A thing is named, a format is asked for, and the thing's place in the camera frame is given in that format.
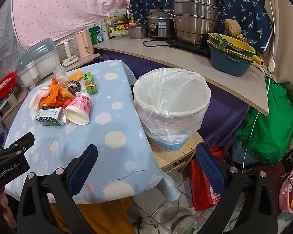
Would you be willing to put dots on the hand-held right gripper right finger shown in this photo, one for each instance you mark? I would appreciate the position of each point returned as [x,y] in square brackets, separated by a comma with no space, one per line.
[208,168]

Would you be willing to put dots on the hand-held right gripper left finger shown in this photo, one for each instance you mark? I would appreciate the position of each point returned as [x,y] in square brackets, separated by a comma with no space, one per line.
[84,168]

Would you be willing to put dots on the light blue waste bin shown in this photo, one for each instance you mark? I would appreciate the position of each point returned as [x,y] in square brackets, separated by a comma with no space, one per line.
[166,146]

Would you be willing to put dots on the orange plastic bag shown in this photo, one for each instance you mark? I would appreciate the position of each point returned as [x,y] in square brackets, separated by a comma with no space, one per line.
[51,95]

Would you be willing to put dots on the white plastic bin liner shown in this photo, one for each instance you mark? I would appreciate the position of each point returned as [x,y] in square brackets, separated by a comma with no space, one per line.
[171,124]

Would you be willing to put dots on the steel wool scrubber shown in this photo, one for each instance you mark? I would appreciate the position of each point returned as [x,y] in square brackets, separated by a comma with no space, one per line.
[74,86]

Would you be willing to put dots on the orange waffle cloth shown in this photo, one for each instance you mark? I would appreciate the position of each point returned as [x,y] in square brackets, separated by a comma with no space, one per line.
[77,74]

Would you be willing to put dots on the person's left hand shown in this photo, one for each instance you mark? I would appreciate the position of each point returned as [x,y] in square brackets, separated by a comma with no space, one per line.
[5,207]

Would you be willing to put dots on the red shopping bag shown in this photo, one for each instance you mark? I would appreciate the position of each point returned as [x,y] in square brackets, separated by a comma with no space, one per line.
[205,187]

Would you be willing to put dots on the blue cloth bundle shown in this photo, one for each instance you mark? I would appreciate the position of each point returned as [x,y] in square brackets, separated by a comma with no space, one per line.
[241,151]

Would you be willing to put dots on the green foil packet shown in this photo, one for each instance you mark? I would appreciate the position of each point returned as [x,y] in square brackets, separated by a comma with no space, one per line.
[50,117]

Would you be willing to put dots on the white crumpled plastic bag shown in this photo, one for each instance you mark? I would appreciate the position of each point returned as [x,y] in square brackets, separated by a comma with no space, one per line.
[36,100]

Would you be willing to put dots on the mustard yellow cloth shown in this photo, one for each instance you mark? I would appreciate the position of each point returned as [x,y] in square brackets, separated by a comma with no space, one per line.
[100,217]

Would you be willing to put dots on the purple cloth skirt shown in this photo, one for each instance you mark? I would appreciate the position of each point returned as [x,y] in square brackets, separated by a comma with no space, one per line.
[224,117]

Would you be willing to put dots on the red plastic basin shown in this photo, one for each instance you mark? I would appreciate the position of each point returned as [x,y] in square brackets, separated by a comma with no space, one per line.
[5,85]

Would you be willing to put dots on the clear plastic bottle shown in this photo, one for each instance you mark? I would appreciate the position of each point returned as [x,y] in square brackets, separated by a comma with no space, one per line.
[185,221]

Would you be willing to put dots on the pink paper cup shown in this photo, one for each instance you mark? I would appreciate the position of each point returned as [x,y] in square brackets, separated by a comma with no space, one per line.
[79,107]

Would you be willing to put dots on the green plastic bag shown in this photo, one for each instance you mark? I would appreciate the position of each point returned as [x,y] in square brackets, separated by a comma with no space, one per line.
[271,126]

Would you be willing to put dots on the clear plastic bag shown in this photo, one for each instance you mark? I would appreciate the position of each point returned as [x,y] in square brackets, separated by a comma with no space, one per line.
[61,74]

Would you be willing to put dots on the pink plastic basket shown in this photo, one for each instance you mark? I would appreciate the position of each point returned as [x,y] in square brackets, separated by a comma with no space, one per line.
[288,195]

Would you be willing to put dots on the green tea box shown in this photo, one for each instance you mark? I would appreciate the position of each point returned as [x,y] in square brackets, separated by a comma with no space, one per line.
[90,82]

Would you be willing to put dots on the white dish rack with lid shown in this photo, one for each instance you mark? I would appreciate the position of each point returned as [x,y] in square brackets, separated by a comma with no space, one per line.
[39,58]

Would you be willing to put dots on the grey quilted cloth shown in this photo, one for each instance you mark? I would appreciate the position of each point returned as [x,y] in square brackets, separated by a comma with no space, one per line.
[2,41]

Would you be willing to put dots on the pink electric kettle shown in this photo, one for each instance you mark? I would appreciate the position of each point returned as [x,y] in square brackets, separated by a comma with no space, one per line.
[83,43]

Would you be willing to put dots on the black induction cooker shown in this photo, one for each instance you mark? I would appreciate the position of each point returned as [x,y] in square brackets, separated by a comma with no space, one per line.
[185,45]

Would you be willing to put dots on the green vegetable leaf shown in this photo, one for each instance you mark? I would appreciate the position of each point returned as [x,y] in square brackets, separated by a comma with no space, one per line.
[221,42]

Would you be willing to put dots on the green and white carton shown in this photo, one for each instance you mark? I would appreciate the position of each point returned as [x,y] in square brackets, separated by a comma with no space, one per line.
[95,35]

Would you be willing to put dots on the yellow-rimmed teal basin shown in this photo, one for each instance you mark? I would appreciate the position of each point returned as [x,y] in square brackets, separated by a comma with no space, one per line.
[234,39]

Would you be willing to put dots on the pink dotted sheet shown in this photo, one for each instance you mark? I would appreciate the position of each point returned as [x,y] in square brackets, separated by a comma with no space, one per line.
[63,9]

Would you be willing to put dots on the row of condiment bottles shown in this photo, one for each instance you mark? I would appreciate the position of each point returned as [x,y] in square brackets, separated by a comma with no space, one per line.
[111,30]

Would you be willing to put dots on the brown loofah sponge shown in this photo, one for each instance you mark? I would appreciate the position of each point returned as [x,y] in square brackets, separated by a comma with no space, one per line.
[233,26]

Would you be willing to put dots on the steel steamer pot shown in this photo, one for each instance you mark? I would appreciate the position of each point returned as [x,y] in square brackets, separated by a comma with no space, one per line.
[195,22]

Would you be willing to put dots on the small lidded steel pot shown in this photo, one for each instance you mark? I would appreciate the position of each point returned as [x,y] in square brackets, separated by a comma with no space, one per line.
[138,30]

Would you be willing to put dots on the steel rice cooker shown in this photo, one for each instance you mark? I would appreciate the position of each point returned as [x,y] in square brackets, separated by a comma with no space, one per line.
[161,24]

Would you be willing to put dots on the white cardboard box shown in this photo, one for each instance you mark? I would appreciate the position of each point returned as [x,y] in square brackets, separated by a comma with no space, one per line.
[118,15]

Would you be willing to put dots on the beige cloth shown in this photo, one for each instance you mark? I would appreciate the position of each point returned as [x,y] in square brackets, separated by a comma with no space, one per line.
[285,29]

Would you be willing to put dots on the navy floral cloth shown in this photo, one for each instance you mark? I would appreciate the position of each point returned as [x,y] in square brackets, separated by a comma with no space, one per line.
[249,12]

